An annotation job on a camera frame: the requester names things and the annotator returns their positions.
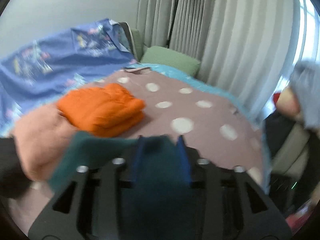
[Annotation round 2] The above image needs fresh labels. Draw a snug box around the blue patterned sheet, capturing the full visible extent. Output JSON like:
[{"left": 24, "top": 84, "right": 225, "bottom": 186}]
[{"left": 1, "top": 18, "right": 136, "bottom": 137}]

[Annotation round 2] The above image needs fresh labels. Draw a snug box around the orange puffer jacket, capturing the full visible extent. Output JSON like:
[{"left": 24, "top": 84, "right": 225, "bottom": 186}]
[{"left": 56, "top": 83, "right": 145, "bottom": 138}]

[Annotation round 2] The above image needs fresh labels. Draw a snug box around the black floor lamp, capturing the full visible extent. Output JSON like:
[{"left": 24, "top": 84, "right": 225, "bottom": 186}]
[{"left": 166, "top": 0, "right": 189, "bottom": 48}]

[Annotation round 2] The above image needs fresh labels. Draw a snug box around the dark green knit sweater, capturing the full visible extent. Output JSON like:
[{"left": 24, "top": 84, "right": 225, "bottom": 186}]
[{"left": 48, "top": 131, "right": 196, "bottom": 239}]

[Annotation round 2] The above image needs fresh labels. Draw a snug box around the green bed frame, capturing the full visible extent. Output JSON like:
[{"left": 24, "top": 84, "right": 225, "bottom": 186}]
[{"left": 119, "top": 22, "right": 144, "bottom": 62}]

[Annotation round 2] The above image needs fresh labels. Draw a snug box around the light blue garment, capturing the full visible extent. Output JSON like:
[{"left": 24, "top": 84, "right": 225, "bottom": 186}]
[{"left": 290, "top": 61, "right": 319, "bottom": 129}]

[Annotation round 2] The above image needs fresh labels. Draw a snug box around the grey curtain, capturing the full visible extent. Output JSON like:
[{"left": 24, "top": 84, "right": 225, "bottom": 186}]
[{"left": 137, "top": 0, "right": 300, "bottom": 118}]

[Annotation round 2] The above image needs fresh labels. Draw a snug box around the green pillow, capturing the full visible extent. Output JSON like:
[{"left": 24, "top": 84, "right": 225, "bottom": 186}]
[{"left": 140, "top": 46, "right": 201, "bottom": 77}]

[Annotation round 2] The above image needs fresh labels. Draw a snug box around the mauve polka dot blanket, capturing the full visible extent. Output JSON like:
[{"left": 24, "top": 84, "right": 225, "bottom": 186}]
[{"left": 9, "top": 66, "right": 268, "bottom": 233}]

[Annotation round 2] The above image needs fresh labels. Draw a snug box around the black garment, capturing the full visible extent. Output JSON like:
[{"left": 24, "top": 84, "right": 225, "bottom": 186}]
[{"left": 0, "top": 138, "right": 31, "bottom": 198}]

